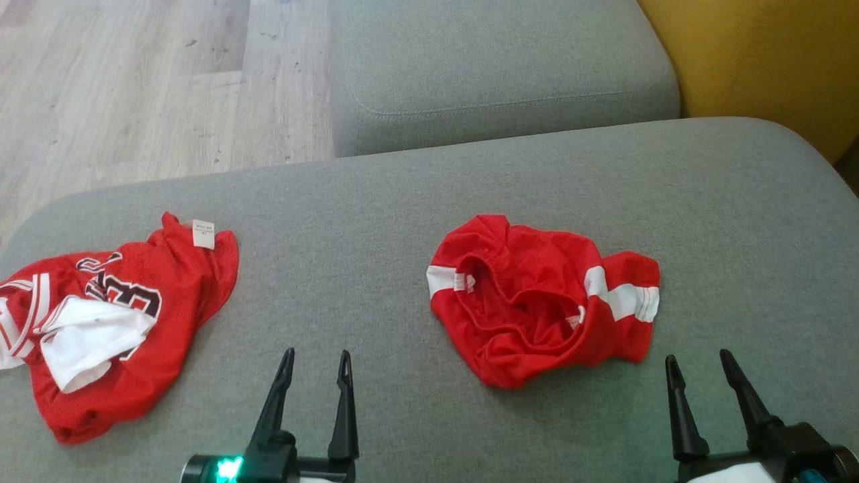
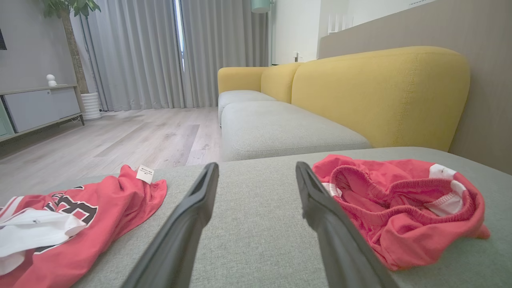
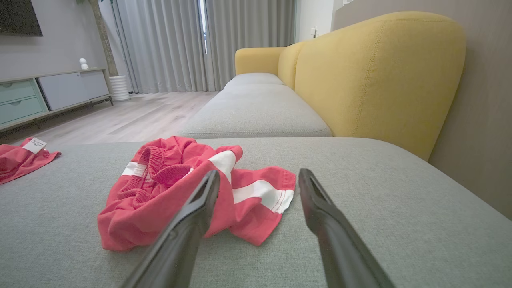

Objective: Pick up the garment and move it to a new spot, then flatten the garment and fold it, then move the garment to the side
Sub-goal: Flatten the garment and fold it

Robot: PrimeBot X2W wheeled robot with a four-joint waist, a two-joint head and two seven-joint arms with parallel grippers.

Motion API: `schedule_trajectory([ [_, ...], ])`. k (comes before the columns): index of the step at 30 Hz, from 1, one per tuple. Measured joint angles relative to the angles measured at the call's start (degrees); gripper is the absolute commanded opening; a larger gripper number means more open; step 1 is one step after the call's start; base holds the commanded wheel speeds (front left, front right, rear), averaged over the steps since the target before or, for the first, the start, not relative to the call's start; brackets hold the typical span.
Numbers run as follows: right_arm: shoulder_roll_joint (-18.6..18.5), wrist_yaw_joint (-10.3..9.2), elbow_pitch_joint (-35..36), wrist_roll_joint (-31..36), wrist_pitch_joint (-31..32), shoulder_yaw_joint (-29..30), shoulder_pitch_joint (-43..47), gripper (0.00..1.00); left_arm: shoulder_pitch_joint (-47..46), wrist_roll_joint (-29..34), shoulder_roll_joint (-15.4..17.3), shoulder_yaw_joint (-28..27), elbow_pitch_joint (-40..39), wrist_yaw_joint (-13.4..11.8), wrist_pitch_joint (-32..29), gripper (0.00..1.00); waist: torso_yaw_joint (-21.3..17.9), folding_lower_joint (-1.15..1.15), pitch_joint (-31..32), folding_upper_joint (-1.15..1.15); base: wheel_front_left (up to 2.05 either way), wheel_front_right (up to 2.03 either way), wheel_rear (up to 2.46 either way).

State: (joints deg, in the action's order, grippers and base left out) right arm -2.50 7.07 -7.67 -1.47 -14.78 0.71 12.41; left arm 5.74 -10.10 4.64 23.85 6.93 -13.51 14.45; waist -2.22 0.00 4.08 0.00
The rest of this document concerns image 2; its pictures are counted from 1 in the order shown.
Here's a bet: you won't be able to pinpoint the narrow yellow sofa backrest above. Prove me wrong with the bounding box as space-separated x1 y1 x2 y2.
261 62 304 104

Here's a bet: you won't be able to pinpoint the small grey sofa seat cushion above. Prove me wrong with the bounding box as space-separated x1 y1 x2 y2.
218 90 277 125

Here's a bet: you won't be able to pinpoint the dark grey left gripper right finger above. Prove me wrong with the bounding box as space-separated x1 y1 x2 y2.
296 162 399 288

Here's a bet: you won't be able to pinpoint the indoor tree with green leaves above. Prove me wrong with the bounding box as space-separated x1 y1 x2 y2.
42 0 101 95

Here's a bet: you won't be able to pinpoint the wide yellow sofa backrest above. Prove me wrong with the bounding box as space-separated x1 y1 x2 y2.
291 46 471 152

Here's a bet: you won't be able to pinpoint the white ribbed plant pot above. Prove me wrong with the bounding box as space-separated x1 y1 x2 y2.
81 93 102 121

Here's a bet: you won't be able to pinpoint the red basketball jersey with number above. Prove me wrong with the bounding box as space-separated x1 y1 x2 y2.
0 164 168 288

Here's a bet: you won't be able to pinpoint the red shorts with white trim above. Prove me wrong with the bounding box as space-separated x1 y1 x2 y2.
312 154 491 272

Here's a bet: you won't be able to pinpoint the grey pleated curtain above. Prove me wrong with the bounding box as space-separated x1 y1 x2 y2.
80 0 185 112
180 0 270 108

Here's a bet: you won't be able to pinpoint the grey low media cabinet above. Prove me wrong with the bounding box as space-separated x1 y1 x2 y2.
0 84 86 143

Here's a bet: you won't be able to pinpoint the teal lamp shade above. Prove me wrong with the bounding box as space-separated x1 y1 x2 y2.
251 0 273 14

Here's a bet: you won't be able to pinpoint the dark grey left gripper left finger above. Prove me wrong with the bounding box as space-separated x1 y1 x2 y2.
122 162 220 288

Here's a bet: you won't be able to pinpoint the medium grey sofa seat cushion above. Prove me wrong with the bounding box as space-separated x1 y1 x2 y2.
221 101 372 162

